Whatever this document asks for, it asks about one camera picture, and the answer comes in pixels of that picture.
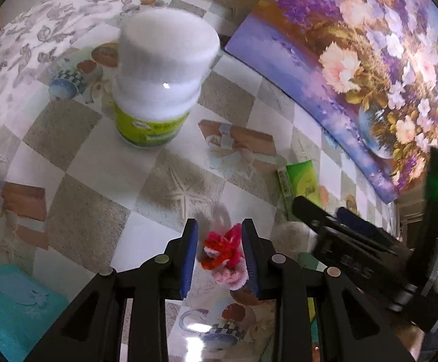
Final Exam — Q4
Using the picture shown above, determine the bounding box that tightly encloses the floral painting canvas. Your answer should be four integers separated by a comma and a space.
224, 0, 438, 203

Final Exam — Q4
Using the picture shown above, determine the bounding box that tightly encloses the green tissue packet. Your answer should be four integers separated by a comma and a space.
277, 160, 321, 215

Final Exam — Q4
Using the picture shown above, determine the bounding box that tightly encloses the red pink fuzzy flower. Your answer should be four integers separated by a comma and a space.
198, 223, 257, 291

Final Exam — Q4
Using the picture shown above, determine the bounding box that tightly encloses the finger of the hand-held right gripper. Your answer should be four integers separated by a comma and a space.
336, 207, 404, 250
292, 195, 337, 231

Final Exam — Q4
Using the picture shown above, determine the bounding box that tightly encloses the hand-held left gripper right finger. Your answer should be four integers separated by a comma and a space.
241, 219, 412, 362

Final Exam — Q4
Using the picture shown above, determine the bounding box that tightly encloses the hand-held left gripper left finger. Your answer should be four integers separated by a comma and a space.
26, 219, 199, 362

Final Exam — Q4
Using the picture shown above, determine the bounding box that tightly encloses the white bottle with green label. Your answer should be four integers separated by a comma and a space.
112, 11, 221, 148

